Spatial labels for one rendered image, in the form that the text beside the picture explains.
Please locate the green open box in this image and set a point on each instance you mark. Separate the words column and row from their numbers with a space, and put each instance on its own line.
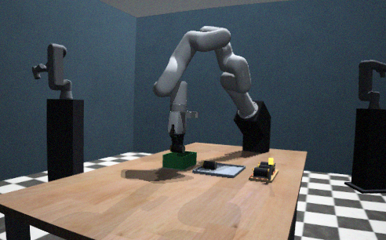
column 179, row 161

